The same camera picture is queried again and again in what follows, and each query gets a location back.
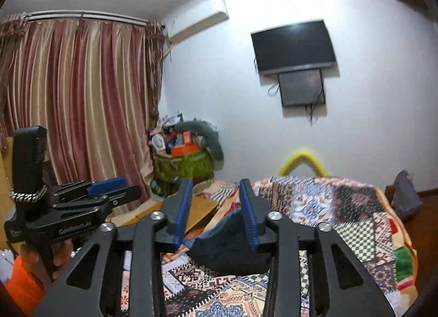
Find patchwork printed blanket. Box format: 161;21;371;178
120;175;399;317

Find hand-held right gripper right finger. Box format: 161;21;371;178
239;178;395;317

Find pink striped curtain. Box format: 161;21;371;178
0;13;165;201

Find white curtain rod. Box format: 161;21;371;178
21;10;150;25

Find person's left forearm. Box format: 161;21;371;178
10;257;47;316

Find orange box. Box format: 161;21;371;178
170;143;200;158

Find small black wall monitor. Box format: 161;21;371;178
277;68;327;107

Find green fabric storage bag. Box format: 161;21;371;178
151;151;216;199

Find brown cardboard box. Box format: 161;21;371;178
109;196;220;233

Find person's left hand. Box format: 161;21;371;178
19;238;74;277

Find grey plush toy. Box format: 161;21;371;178
174;119;225;169

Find black wall television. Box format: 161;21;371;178
251;19;338;76

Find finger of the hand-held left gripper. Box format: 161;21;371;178
49;185;143;212
51;178;128;199

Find yellow orange fleece blanket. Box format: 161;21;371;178
376;187;420;314

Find silver chain strap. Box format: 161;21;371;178
10;184;49;203

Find grey purple backpack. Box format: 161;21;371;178
390;169;423;222

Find white air conditioner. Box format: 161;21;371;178
161;0;229;44

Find black dangling cable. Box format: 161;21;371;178
304;103;323;127

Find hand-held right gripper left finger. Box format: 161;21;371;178
34;178;194;317

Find dark navy pants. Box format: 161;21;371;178
183;213;274;276

